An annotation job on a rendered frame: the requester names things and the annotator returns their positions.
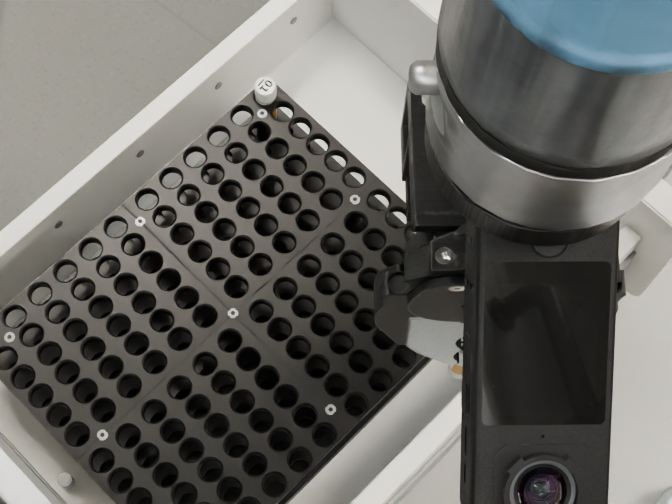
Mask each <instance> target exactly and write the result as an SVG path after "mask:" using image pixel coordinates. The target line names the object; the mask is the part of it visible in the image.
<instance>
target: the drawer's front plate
mask: <svg viewBox="0 0 672 504"><path fill-rule="evenodd" d="M441 3H442V0H333V18H334V19H335V20H336V21H337V22H339V23H340V24H341V25H342V26H343V27H344V28H345V29H346V30H348V31H349V32H350V33H351V34H352V35H353V36H354V37H355V38H357V39H358V40H359V41H360V42H361V43H362V44H363V45H364V46H366V47H367V48H368V49H369V50H370V51H371V52H372V53H373V54H375V55H376V56H377V57H378V58H379V59H380V60H381V61H382V62H384V63H385V64H386V65H387V66H388V67H389V68H390V69H392V70H393V71H394V72H395V73H396V74H397V75H398V76H399V77H401V78H402V79H403V80H404V81H405V82H406V83H408V71H409V67H410V65H411V64H412V63H413V62H415V61H416V60H433V58H434V54H435V49H436V39H437V27H438V18H439V12H440V8H441ZM333 18H332V19H333ZM624 225H627V226H628V227H629V228H631V229H632V230H633V231H634V232H635V233H636V234H637V235H639V236H640V238H641V239H640V241H639V243H638V244H637V245H636V247H635V248H634V249H633V251H635V252H636V255H635V256H634V257H633V259H632V260H631V262H630V263H629V264H628V266H627V267H626V268H625V270H624V276H625V287H626V291H627V292H628V293H629V294H631V295H633V296H640V295H642V294H643V292H644V291H645V290H646V289H647V288H648V287H649V286H650V285H651V284H652V283H653V282H654V281H655V280H656V279H657V278H658V277H659V275H660V274H661V273H662V272H663V271H664V269H665V268H666V267H667V266H668V265H669V263H670V262H671V261H672V187H671V186H670V185H669V184H668V183H667V182H665V181H664V180H663V179H661V180H660V182H659V183H658V184H657V185H656V186H655V187H654V188H653V189H652V190H651V191H650V192H649V193H648V194H647V195H646V196H645V197H644V198H643V199H642V200H641V201H640V202H639V203H638V204H637V205H636V206H635V207H633V208H632V209H630V210H628V212H627V213H626V214H625V215H624V216H623V217H622V218H621V219H620V229H621V228H622V227H623V226H624Z"/></svg>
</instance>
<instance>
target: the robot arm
mask: <svg viewBox="0 0 672 504"><path fill-rule="evenodd" d="M422 95H426V106H425V105H424V104H423V103H422ZM400 133H401V166H402V181H405V193H406V222H411V232H417V233H416V234H415V235H414V236H413V237H412V238H411V239H410V240H409V241H408V242H407V243H406V253H404V254H403V257H404V265H403V264H396V265H393V266H390V267H388V268H385V269H383V270H381V271H379V272H378V273H377V274H376V276H375V279H374V319H375V324H376V325H377V327H378V328H379V329H380V330H381V331H383V332H384V333H385V334H386V335H387V336H388V337H390V338H391V339H392V340H393V341H394V342H395V343H396V344H398V345H401V344H405V345H406V346H407V347H409V348H410V349H411V350H413V351H414V352H416V353H418V354H421V355H423V356H426V357H429V358H431V359H434V360H437V361H439V362H442V363H445V364H448V365H453V364H456V363H457V364H459V352H460V351H461V338H462V337H463V372H462V392H461V408H462V416H461V460H460V502H461V504H608V491H609V468H610V444H611V420H612V397H613V373H614V349H615V326H616V314H617V312H618V302H619V301H620V300H621V299H622V298H623V297H625V296H626V287H625V276H624V270H620V264H619V231H620V219H621V218H622V217H623V216H624V215H625V214H626V213H627V212H628V210H630V209H632V208H633V207H635V206H636V205H637V204H638V203H639V202H640V201H641V200H642V199H643V198H644V197H645V196H646V195H647V194H648V193H649V192H650V191H651V190H652V189H653V188H654V187H655V186H656V185H657V184H658V183H659V182H660V180H661V179H662V177H663V176H664V174H665V173H666V171H667V170H668V168H669V167H670V165H671V164H672V0H442V3H441V8H440V12H439V18H438V27H437V39H436V49H435V54H434V58H433V60H416V61H415V62H413V63H412V64H411V65H410V67H409V71H408V83H407V90H406V96H405V102H404V109H403V115H402V122H401V128H400Z"/></svg>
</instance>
